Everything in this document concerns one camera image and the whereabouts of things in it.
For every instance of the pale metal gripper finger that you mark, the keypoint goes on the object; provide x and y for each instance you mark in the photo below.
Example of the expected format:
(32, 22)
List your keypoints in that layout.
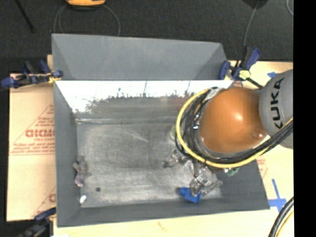
(174, 159)
(203, 181)

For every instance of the grey metal bin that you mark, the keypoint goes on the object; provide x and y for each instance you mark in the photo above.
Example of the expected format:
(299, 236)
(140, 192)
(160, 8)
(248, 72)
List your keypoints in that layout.
(128, 147)

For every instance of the pale purple clear thing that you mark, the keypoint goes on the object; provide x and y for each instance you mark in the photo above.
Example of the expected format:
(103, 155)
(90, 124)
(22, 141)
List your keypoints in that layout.
(81, 169)

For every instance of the blue plastic piece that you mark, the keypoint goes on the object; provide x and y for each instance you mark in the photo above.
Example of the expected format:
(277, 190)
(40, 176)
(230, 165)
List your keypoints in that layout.
(188, 194)

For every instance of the brown cardboard board red print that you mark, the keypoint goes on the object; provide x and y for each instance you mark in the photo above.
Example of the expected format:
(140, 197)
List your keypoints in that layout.
(30, 162)

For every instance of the small white thing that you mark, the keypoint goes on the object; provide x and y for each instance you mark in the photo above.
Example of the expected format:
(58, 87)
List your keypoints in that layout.
(82, 199)

